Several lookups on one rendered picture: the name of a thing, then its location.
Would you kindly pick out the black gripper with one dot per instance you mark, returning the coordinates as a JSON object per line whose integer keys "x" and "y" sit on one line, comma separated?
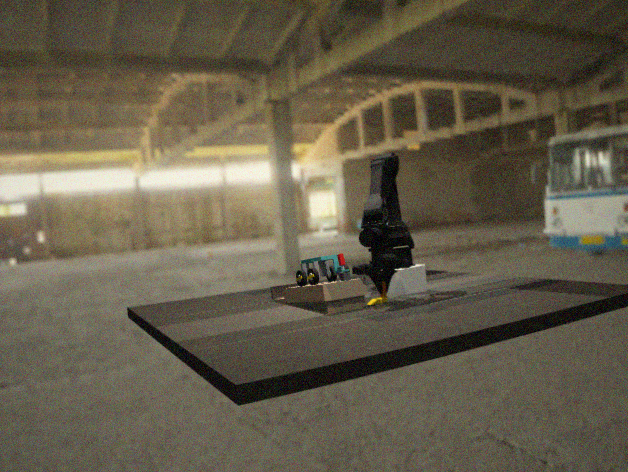
{"x": 374, "y": 271}

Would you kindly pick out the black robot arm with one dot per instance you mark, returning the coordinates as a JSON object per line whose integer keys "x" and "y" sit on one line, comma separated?
{"x": 377, "y": 213}

